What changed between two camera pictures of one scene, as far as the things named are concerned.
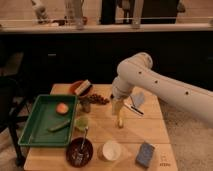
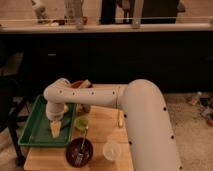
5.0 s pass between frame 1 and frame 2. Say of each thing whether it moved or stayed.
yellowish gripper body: moved
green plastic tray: stayed
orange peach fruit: stayed
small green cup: stayed
